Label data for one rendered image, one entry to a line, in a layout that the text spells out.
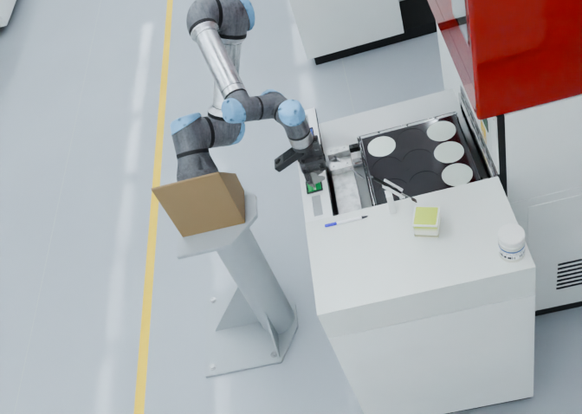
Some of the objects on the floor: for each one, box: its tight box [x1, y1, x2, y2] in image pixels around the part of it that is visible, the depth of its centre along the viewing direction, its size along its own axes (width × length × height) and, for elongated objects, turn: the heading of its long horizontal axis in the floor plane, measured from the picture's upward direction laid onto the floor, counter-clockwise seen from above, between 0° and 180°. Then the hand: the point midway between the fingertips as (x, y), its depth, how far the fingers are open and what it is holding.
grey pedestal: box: [177, 188, 298, 378], centre depth 275 cm, size 51×44×82 cm
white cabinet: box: [328, 294, 535, 414], centre depth 255 cm, size 64×96×82 cm, turn 18°
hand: (311, 184), depth 219 cm, fingers closed
